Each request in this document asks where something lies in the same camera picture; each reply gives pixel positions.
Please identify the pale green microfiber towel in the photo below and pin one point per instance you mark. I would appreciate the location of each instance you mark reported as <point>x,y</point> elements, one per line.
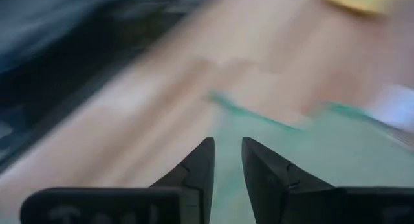
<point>323,152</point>

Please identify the yellow microfiber towel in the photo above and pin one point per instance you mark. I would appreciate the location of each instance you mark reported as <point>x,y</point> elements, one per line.
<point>359,0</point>

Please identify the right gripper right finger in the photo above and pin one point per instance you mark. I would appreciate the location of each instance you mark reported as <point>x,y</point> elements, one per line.
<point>307,204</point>

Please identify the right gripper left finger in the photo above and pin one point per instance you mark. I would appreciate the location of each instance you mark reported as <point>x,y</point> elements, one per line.
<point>129,204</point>

